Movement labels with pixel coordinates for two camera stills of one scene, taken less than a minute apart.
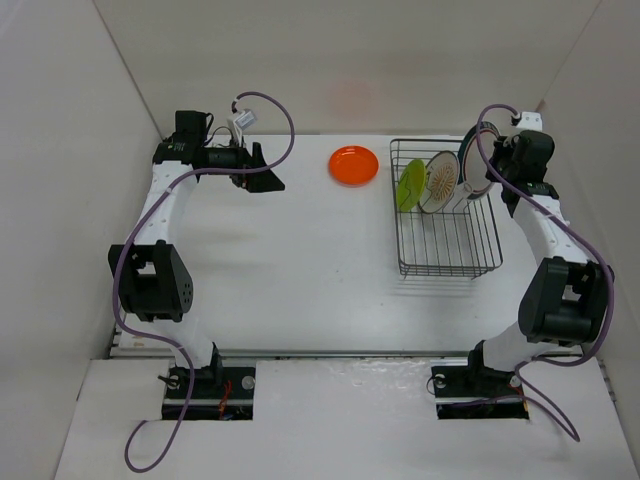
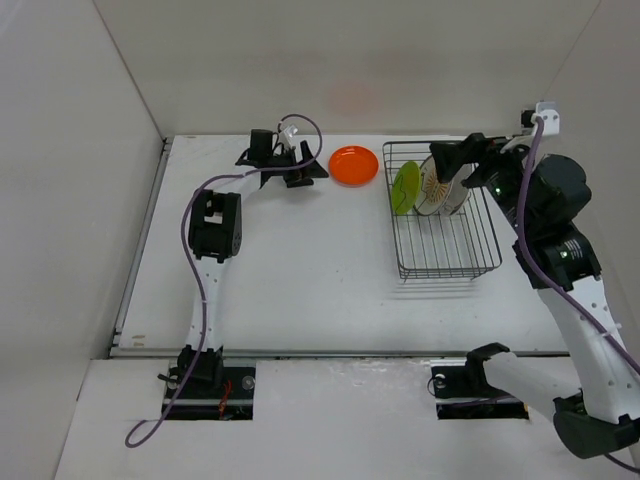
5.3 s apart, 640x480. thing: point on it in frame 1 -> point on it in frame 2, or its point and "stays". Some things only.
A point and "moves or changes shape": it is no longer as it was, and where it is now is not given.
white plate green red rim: (471, 164) moves or changes shape
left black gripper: (257, 182) -> (304, 176)
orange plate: (352, 166) stays
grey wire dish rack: (459, 241) stays
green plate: (410, 184) moves or changes shape
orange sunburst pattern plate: (444, 172) moves or changes shape
